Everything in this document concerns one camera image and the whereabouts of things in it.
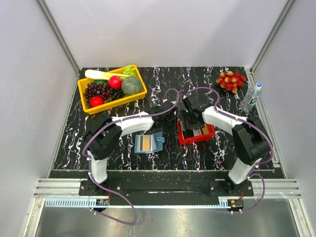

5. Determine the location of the green cantaloupe melon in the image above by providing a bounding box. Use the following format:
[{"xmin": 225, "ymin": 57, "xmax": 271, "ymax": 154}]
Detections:
[{"xmin": 121, "ymin": 76, "xmax": 142, "ymax": 96}]

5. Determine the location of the red plastic bin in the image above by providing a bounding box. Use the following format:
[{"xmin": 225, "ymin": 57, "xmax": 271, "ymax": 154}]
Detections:
[{"xmin": 177, "ymin": 121, "xmax": 215, "ymax": 145}]

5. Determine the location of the dark blue grape bunch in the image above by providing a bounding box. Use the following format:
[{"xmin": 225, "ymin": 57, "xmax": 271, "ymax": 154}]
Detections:
[{"xmin": 112, "ymin": 89, "xmax": 125, "ymax": 101}]

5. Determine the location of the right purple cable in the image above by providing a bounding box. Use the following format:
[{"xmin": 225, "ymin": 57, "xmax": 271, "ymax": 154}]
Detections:
[{"xmin": 186, "ymin": 86, "xmax": 274, "ymax": 214}]

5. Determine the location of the red apple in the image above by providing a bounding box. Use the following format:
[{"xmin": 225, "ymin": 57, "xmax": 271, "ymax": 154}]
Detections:
[
  {"xmin": 108, "ymin": 76, "xmax": 123, "ymax": 90},
  {"xmin": 89, "ymin": 96, "xmax": 104, "ymax": 108}
]

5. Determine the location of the green lime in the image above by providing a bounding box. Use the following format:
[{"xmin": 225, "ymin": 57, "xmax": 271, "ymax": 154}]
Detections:
[{"xmin": 94, "ymin": 79, "xmax": 107, "ymax": 85}]

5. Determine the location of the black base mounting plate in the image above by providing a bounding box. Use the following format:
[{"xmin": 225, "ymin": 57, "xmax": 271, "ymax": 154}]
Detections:
[{"xmin": 79, "ymin": 170, "xmax": 255, "ymax": 198}]

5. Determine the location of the lychee fruit cluster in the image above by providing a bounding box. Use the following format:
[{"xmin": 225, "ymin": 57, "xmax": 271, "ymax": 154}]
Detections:
[{"xmin": 216, "ymin": 71, "xmax": 246, "ymax": 93}]

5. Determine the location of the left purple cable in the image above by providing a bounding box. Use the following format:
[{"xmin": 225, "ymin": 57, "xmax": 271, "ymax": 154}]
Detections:
[{"xmin": 82, "ymin": 88, "xmax": 180, "ymax": 225}]

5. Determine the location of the white green leek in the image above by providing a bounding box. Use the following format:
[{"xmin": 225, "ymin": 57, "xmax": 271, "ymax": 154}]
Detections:
[{"xmin": 84, "ymin": 65, "xmax": 138, "ymax": 80}]

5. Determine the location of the purple cable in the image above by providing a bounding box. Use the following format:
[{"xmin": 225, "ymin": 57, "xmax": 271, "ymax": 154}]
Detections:
[
  {"xmin": 186, "ymin": 86, "xmax": 274, "ymax": 214},
  {"xmin": 82, "ymin": 88, "xmax": 180, "ymax": 225}
]

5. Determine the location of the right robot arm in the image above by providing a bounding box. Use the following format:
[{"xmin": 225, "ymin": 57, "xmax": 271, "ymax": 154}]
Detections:
[{"xmin": 181, "ymin": 96, "xmax": 273, "ymax": 196}]

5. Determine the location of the yellow plastic tray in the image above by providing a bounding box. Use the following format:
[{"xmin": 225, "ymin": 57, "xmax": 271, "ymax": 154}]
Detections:
[{"xmin": 78, "ymin": 65, "xmax": 147, "ymax": 115}]

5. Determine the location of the stack of credit cards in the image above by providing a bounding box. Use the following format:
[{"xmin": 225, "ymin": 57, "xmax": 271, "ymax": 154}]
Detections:
[{"xmin": 193, "ymin": 126, "xmax": 209, "ymax": 136}]

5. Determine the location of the purple grape bunch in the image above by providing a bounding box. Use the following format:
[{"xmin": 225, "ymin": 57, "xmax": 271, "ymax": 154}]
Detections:
[{"xmin": 83, "ymin": 82, "xmax": 114, "ymax": 101}]

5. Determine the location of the clear water bottle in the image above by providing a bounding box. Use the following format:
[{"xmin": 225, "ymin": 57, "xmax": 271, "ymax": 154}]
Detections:
[{"xmin": 239, "ymin": 83, "xmax": 262, "ymax": 113}]

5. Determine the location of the red apple lower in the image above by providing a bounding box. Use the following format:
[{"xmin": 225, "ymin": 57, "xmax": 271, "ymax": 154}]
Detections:
[{"xmin": 89, "ymin": 96, "xmax": 104, "ymax": 108}]

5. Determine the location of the red apple upper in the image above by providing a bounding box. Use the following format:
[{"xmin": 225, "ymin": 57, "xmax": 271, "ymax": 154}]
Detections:
[{"xmin": 108, "ymin": 76, "xmax": 123, "ymax": 90}]

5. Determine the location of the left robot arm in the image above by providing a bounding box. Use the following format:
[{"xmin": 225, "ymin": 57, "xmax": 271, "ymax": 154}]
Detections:
[{"xmin": 82, "ymin": 101, "xmax": 177, "ymax": 195}]

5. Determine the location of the blue card holder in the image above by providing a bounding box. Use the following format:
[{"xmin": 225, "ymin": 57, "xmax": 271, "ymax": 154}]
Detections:
[{"xmin": 134, "ymin": 131, "xmax": 165, "ymax": 154}]

